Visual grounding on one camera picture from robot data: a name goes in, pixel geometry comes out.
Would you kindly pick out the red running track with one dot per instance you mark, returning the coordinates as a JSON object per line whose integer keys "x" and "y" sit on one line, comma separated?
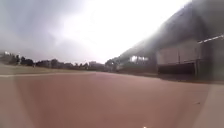
{"x": 110, "y": 100}

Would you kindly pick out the row of distant trees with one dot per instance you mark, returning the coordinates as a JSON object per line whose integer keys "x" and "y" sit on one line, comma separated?
{"x": 56, "y": 64}

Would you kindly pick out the large grandstand building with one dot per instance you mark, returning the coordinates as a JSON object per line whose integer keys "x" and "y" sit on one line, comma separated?
{"x": 180, "y": 53}

